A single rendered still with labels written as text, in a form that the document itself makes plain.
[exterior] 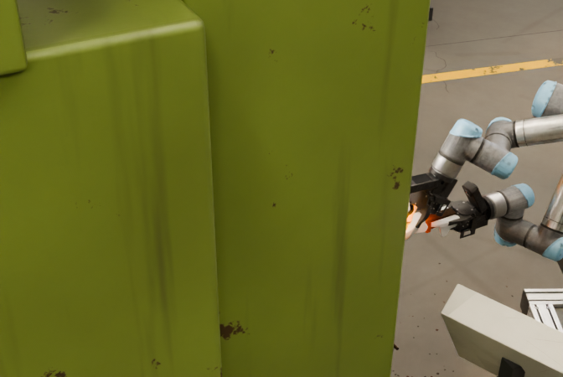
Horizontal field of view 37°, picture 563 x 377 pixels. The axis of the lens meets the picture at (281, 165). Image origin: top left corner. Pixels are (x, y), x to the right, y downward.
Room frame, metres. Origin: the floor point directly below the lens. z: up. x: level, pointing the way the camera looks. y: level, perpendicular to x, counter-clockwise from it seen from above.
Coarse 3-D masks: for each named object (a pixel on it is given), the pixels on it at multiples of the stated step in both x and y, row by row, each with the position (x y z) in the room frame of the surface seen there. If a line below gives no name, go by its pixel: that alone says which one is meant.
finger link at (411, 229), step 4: (412, 216) 1.86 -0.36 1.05; (416, 216) 1.85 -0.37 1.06; (420, 216) 1.84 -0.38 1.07; (412, 220) 1.85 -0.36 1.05; (416, 220) 1.84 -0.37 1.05; (412, 224) 1.84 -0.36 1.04; (424, 224) 1.86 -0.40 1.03; (408, 228) 1.85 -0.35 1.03; (412, 228) 1.84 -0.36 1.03; (416, 228) 1.83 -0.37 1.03; (420, 228) 1.85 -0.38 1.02; (424, 228) 1.86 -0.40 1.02; (408, 232) 1.84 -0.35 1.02; (412, 232) 1.83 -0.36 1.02; (416, 232) 1.85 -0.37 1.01; (420, 232) 1.85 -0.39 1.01; (408, 236) 1.84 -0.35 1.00
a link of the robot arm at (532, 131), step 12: (504, 120) 2.05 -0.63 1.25; (528, 120) 2.00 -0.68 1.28; (540, 120) 1.98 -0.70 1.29; (552, 120) 1.97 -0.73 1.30; (492, 132) 1.99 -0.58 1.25; (504, 132) 1.99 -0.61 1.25; (516, 132) 1.98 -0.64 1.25; (528, 132) 1.97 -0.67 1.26; (540, 132) 1.96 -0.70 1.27; (552, 132) 1.94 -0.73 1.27; (516, 144) 1.97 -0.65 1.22; (528, 144) 1.97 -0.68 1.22; (540, 144) 1.97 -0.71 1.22
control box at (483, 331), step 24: (456, 288) 1.40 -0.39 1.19; (456, 312) 1.35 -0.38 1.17; (480, 312) 1.34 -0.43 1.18; (504, 312) 1.33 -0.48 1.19; (456, 336) 1.39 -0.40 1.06; (480, 336) 1.31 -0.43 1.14; (504, 336) 1.28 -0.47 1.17; (528, 336) 1.27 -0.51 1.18; (552, 336) 1.26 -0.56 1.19; (480, 360) 1.40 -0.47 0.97; (528, 360) 1.24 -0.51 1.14; (552, 360) 1.21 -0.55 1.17
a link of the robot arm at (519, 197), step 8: (520, 184) 2.06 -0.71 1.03; (504, 192) 2.02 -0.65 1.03; (512, 192) 2.02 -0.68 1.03; (520, 192) 2.02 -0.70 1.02; (528, 192) 2.03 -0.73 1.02; (512, 200) 2.00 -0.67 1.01; (520, 200) 2.01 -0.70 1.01; (528, 200) 2.01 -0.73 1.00; (512, 208) 1.99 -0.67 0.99; (520, 208) 2.00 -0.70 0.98; (504, 216) 2.01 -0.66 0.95; (512, 216) 2.00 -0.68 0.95; (520, 216) 2.01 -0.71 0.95
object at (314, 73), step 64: (192, 0) 1.14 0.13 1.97; (256, 0) 1.18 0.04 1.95; (320, 0) 1.23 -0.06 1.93; (384, 0) 1.28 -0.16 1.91; (256, 64) 1.18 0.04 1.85; (320, 64) 1.23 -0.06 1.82; (384, 64) 1.29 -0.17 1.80; (256, 128) 1.18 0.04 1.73; (320, 128) 1.23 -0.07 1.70; (384, 128) 1.29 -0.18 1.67; (256, 192) 1.18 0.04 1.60; (320, 192) 1.23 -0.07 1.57; (384, 192) 1.30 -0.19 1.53; (256, 256) 1.18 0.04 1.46; (320, 256) 1.24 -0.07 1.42; (384, 256) 1.30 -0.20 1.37; (256, 320) 1.18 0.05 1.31; (320, 320) 1.24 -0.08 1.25; (384, 320) 1.31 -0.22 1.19
